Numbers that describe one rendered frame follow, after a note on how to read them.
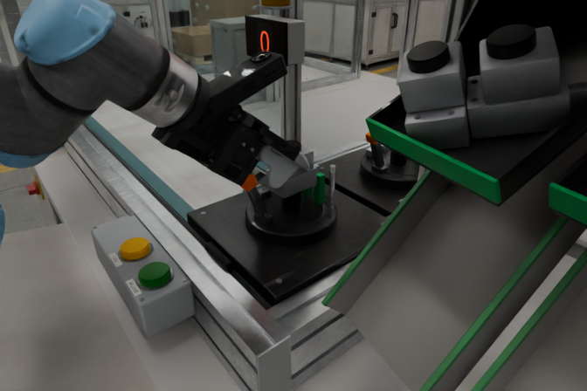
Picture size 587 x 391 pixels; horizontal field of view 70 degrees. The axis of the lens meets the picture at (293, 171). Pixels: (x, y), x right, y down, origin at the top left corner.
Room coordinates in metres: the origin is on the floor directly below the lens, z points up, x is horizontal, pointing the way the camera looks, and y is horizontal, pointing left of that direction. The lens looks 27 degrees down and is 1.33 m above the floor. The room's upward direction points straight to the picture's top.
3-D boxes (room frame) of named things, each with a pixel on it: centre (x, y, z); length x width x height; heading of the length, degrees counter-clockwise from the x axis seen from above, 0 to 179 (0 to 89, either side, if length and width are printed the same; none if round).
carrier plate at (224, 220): (0.54, 0.00, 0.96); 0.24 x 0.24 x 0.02; 39
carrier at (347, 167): (0.70, -0.20, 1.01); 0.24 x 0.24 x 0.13; 39
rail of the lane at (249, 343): (0.66, 0.29, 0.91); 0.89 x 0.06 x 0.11; 39
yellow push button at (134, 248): (0.47, 0.22, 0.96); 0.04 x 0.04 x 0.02
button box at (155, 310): (0.47, 0.22, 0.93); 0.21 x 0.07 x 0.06; 39
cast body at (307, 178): (0.55, 0.00, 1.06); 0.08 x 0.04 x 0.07; 129
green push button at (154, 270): (0.42, 0.18, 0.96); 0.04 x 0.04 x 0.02
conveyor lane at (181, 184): (0.79, 0.17, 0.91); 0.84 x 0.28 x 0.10; 39
